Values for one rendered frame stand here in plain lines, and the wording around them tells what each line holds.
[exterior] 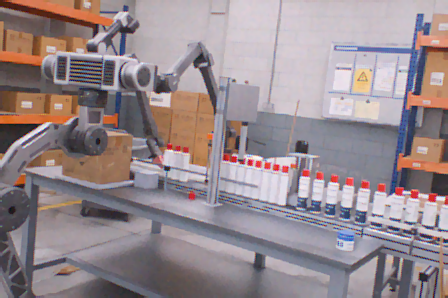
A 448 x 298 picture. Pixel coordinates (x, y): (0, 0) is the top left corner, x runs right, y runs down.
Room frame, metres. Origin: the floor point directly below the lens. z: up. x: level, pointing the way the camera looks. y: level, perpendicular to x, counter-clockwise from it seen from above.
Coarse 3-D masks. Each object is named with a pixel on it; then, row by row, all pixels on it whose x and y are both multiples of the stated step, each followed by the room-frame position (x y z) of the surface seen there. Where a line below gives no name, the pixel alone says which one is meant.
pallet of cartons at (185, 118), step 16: (160, 96) 6.43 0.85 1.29; (176, 96) 6.34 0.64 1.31; (192, 96) 6.24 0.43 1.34; (208, 96) 6.16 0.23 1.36; (160, 112) 6.42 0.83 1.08; (176, 112) 6.33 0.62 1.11; (192, 112) 6.25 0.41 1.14; (208, 112) 6.15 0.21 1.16; (160, 128) 6.41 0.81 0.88; (176, 128) 6.32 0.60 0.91; (192, 128) 6.23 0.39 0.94; (208, 128) 6.14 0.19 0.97; (240, 128) 6.62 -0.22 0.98; (176, 144) 6.31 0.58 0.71; (192, 144) 6.22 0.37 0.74; (192, 160) 6.22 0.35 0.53
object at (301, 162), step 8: (296, 160) 2.61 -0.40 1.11; (304, 160) 2.60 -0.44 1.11; (312, 160) 2.50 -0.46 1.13; (296, 168) 2.61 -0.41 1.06; (304, 168) 2.50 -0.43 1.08; (312, 168) 2.51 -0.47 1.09; (312, 176) 2.52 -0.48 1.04; (296, 184) 2.56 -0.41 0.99; (312, 184) 2.53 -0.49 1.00; (296, 192) 2.56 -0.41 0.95; (288, 200) 2.52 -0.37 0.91; (296, 200) 2.50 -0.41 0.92
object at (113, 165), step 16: (112, 144) 2.74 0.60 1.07; (128, 144) 2.85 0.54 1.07; (64, 160) 2.81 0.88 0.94; (80, 160) 2.75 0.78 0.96; (96, 160) 2.69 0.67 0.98; (112, 160) 2.75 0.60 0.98; (128, 160) 2.86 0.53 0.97; (80, 176) 2.75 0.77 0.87; (96, 176) 2.69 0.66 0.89; (112, 176) 2.76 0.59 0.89; (128, 176) 2.87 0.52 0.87
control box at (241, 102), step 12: (228, 84) 2.53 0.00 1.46; (240, 84) 2.54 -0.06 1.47; (228, 96) 2.52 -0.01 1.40; (240, 96) 2.54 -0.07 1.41; (252, 96) 2.56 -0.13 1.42; (228, 108) 2.52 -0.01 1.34; (240, 108) 2.54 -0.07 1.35; (252, 108) 2.57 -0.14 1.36; (240, 120) 2.54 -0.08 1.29; (252, 120) 2.57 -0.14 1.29
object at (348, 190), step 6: (348, 180) 2.31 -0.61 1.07; (348, 186) 2.31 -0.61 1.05; (342, 192) 2.33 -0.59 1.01; (348, 192) 2.30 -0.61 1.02; (342, 198) 2.32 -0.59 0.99; (348, 198) 2.30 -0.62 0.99; (342, 204) 2.31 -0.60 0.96; (348, 204) 2.30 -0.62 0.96; (342, 210) 2.31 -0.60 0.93; (348, 210) 2.30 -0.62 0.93; (342, 216) 2.31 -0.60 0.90; (348, 216) 2.30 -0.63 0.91
